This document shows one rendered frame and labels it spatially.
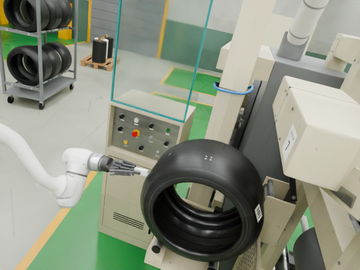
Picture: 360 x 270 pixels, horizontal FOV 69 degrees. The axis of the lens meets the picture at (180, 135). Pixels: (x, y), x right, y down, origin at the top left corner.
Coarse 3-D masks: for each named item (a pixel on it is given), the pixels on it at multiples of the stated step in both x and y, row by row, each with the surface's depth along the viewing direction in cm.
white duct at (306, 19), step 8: (304, 0) 135; (312, 0) 130; (320, 0) 128; (328, 0) 130; (304, 8) 136; (312, 8) 133; (320, 8) 132; (296, 16) 144; (304, 16) 139; (312, 16) 137; (296, 24) 146; (304, 24) 142; (312, 24) 142; (288, 32) 156; (296, 32) 149; (304, 32) 147; (288, 40) 157; (296, 40) 153; (304, 40) 153
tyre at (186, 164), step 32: (160, 160) 118; (192, 160) 104; (224, 160) 105; (160, 192) 110; (224, 192) 101; (256, 192) 104; (160, 224) 132; (192, 224) 143; (224, 224) 139; (256, 224) 105; (192, 256) 120; (224, 256) 114
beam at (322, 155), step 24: (288, 96) 89; (312, 96) 85; (336, 96) 94; (288, 120) 78; (312, 120) 62; (336, 120) 66; (312, 144) 61; (336, 144) 59; (288, 168) 65; (312, 168) 63; (336, 168) 61
